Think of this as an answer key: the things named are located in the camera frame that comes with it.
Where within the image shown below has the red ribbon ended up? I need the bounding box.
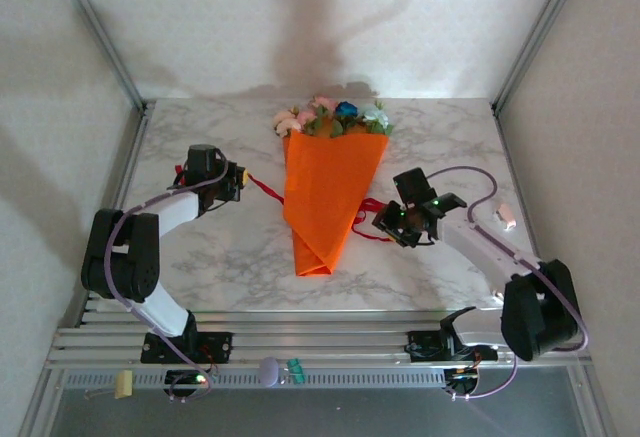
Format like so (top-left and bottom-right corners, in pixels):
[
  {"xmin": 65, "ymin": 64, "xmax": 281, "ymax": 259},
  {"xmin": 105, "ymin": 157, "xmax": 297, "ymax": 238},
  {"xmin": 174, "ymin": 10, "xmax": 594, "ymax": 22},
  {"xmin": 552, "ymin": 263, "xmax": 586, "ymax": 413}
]
[{"xmin": 248, "ymin": 174, "xmax": 396, "ymax": 244}]

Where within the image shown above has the orange wrapping paper sheet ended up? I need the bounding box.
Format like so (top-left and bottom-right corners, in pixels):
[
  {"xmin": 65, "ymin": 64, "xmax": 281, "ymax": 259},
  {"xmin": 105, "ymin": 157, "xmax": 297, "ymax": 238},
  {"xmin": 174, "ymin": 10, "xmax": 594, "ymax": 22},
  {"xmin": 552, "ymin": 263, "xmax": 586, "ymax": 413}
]
[{"xmin": 282, "ymin": 129, "xmax": 390, "ymax": 277}]

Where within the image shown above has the peach artificial flower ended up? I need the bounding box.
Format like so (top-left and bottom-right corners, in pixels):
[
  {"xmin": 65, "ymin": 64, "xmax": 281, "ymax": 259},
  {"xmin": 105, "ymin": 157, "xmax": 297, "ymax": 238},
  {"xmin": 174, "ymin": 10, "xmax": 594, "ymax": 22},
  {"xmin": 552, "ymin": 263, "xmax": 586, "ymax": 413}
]
[{"xmin": 273, "ymin": 109, "xmax": 304, "ymax": 139}]

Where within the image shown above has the pink artificial flower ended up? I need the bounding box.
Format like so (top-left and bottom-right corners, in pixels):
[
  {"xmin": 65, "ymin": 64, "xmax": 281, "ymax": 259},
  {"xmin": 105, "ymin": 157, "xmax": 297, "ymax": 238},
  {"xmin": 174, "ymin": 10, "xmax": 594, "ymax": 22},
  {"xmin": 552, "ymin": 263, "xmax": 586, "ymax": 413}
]
[{"xmin": 297, "ymin": 95, "xmax": 339, "ymax": 136}]

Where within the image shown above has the dark blue artificial flower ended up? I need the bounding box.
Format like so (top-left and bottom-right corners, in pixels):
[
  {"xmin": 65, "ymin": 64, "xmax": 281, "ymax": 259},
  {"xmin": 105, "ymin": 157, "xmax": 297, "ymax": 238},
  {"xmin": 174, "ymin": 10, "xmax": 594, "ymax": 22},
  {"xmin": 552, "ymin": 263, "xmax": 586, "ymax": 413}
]
[{"xmin": 333, "ymin": 100, "xmax": 359, "ymax": 138}]

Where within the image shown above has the purple oval pebble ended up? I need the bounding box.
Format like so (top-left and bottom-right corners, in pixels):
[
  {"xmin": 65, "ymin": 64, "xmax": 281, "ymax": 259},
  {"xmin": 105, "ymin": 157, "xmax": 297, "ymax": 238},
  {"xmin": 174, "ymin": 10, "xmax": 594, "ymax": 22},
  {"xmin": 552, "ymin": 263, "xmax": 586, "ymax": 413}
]
[{"xmin": 257, "ymin": 355, "xmax": 280, "ymax": 388}]

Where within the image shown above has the yellow binder clip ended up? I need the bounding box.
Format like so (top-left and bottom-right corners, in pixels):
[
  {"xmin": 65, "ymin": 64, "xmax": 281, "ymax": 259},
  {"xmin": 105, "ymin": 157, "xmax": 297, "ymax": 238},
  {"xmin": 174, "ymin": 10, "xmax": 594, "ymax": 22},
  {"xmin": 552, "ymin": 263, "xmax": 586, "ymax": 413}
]
[{"xmin": 83, "ymin": 369, "xmax": 135, "ymax": 402}]

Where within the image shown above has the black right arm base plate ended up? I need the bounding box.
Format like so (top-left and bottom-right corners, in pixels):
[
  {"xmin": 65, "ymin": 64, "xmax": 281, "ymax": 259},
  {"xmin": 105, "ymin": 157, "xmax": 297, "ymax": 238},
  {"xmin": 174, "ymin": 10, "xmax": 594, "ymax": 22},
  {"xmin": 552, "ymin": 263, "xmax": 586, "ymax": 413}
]
[{"xmin": 405, "ymin": 329, "xmax": 500, "ymax": 363}]

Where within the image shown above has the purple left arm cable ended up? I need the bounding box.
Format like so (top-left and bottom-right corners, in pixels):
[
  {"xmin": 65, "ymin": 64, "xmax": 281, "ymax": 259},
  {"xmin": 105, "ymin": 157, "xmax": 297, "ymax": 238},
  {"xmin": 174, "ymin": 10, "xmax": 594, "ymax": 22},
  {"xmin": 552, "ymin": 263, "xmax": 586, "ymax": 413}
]
[{"xmin": 107, "ymin": 146, "xmax": 231, "ymax": 403}]

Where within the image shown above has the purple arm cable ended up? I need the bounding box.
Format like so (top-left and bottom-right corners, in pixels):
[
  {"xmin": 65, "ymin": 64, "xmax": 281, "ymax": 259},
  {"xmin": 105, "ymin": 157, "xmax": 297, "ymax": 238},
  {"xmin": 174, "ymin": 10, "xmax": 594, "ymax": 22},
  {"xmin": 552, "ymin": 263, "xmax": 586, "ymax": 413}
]
[
  {"xmin": 427, "ymin": 165, "xmax": 590, "ymax": 402},
  {"xmin": 107, "ymin": 146, "xmax": 231, "ymax": 403}
]

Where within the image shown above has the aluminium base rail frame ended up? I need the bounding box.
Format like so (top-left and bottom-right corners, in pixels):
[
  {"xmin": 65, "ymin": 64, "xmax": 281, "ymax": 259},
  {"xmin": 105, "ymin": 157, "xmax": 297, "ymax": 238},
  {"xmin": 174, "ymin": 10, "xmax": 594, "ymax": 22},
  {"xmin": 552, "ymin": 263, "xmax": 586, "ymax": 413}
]
[{"xmin": 44, "ymin": 99, "xmax": 596, "ymax": 371}]

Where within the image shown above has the grey slotted cable duct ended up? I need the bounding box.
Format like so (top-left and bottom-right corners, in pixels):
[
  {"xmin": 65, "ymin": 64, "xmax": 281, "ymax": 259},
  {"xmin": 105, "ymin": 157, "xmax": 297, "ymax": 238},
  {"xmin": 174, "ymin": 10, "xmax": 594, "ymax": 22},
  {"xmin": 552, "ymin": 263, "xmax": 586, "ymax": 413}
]
[{"xmin": 62, "ymin": 369, "xmax": 446, "ymax": 391}]

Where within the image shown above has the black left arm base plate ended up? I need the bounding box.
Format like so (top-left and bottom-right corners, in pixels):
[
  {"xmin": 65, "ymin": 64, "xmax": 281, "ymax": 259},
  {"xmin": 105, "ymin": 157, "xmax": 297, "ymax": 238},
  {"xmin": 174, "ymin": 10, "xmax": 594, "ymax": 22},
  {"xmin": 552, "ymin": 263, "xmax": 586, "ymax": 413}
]
[{"xmin": 139, "ymin": 330, "xmax": 235, "ymax": 364}]

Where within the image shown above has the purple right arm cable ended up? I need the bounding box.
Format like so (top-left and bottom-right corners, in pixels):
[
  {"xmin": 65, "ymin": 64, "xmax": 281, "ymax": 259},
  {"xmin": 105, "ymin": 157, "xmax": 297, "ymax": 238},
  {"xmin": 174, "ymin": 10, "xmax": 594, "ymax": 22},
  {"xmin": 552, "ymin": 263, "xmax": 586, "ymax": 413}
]
[{"xmin": 427, "ymin": 165, "xmax": 590, "ymax": 402}]

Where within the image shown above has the aluminium corner post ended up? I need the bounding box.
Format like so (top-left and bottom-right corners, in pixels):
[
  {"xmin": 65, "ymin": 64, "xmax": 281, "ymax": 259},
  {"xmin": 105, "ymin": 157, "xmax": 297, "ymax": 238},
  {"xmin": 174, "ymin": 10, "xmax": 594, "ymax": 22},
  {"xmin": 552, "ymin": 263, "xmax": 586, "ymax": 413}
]
[
  {"xmin": 492, "ymin": 0, "xmax": 591, "ymax": 114},
  {"xmin": 47, "ymin": 0, "xmax": 151, "ymax": 114}
]

